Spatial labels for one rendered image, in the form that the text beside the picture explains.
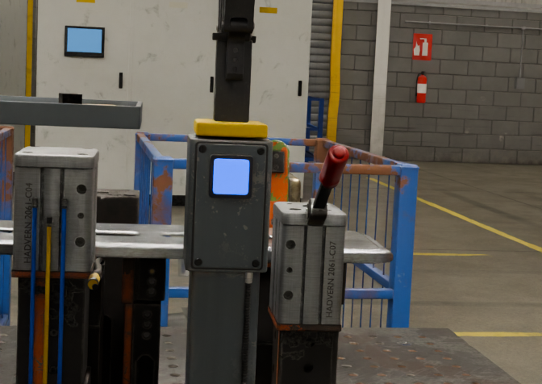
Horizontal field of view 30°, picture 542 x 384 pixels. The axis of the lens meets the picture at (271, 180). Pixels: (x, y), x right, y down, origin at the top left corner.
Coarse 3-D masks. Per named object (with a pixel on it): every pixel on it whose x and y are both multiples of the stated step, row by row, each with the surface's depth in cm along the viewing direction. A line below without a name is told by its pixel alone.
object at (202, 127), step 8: (200, 120) 86; (208, 120) 87; (200, 128) 84; (208, 128) 84; (216, 128) 84; (224, 128) 84; (232, 128) 84; (240, 128) 84; (248, 128) 85; (256, 128) 85; (264, 128) 85; (216, 136) 87; (224, 136) 85; (232, 136) 85; (240, 136) 85; (248, 136) 85; (256, 136) 85; (264, 136) 85
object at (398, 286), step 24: (144, 144) 346; (288, 144) 416; (312, 144) 418; (144, 168) 405; (168, 168) 292; (312, 168) 300; (360, 168) 302; (384, 168) 304; (408, 168) 305; (144, 192) 363; (168, 192) 293; (312, 192) 422; (408, 192) 306; (144, 216) 407; (168, 216) 294; (408, 216) 306; (408, 240) 307; (168, 264) 295; (360, 264) 355; (384, 264) 332; (408, 264) 308; (168, 288) 296; (360, 288) 309; (384, 288) 310; (408, 288) 309; (408, 312) 310
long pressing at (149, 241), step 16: (0, 224) 123; (96, 224) 127; (112, 224) 127; (128, 224) 128; (144, 224) 128; (0, 240) 110; (96, 240) 115; (112, 240) 115; (128, 240) 116; (144, 240) 116; (160, 240) 117; (176, 240) 117; (352, 240) 123; (368, 240) 124; (96, 256) 111; (112, 256) 112; (128, 256) 112; (144, 256) 112; (160, 256) 112; (176, 256) 112; (352, 256) 115; (368, 256) 115; (384, 256) 116
